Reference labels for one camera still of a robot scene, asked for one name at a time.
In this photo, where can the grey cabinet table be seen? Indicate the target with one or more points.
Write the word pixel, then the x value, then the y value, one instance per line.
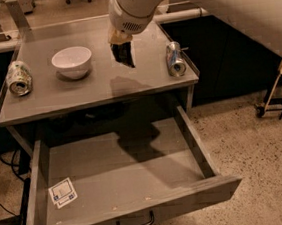
pixel 107 82

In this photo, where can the white ceramic bowl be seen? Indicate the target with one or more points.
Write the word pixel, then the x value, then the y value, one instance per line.
pixel 73 63

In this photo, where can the white paper tag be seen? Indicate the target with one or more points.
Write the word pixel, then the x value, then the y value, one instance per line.
pixel 62 193

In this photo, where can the blue silver soda can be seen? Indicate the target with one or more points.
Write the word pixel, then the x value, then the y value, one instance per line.
pixel 175 62

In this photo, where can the open grey top drawer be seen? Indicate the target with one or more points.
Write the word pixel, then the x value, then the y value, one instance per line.
pixel 156 165

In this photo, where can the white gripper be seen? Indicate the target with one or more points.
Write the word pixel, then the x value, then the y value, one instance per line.
pixel 130 15

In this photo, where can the green white soda can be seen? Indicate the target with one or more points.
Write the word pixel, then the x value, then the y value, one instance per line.
pixel 19 78

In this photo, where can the metal railing bar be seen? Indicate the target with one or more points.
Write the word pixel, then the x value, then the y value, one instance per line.
pixel 181 15

